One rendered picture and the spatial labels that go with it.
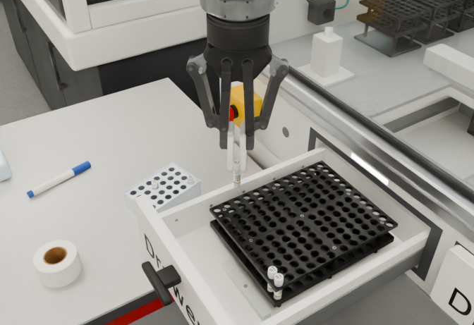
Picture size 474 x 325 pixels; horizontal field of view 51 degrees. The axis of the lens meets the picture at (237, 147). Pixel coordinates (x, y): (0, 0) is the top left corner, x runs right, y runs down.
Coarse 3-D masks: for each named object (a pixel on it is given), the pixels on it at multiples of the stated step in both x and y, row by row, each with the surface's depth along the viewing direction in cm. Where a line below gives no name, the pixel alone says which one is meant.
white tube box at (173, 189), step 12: (168, 168) 100; (180, 168) 100; (144, 180) 97; (168, 180) 97; (180, 180) 97; (132, 192) 95; (144, 192) 95; (156, 192) 95; (168, 192) 95; (180, 192) 95; (192, 192) 96; (132, 204) 94; (156, 204) 92; (168, 204) 92
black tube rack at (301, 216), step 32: (288, 192) 80; (320, 192) 79; (352, 192) 79; (256, 224) 78; (288, 224) 74; (320, 224) 78; (352, 224) 74; (384, 224) 74; (256, 256) 73; (288, 256) 70; (320, 256) 69; (352, 256) 73; (288, 288) 69
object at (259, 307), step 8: (224, 264) 74; (232, 264) 74; (232, 272) 73; (232, 280) 73; (240, 280) 72; (240, 288) 71; (248, 288) 71; (248, 296) 70; (256, 296) 70; (256, 304) 69; (264, 304) 69; (256, 312) 69; (264, 312) 68; (264, 320) 68
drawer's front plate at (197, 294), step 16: (144, 208) 72; (144, 224) 74; (160, 224) 70; (144, 240) 78; (160, 240) 68; (176, 240) 68; (160, 256) 71; (176, 256) 65; (192, 272) 63; (192, 288) 62; (208, 288) 61; (192, 304) 65; (208, 304) 60; (192, 320) 67; (208, 320) 60; (224, 320) 58
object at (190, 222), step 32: (288, 160) 87; (320, 160) 90; (224, 192) 80; (256, 192) 85; (384, 192) 80; (192, 224) 80; (416, 224) 75; (192, 256) 77; (224, 256) 77; (384, 256) 70; (416, 256) 73; (224, 288) 72; (256, 288) 72; (320, 288) 72; (352, 288) 68; (256, 320) 68; (288, 320) 63; (320, 320) 67
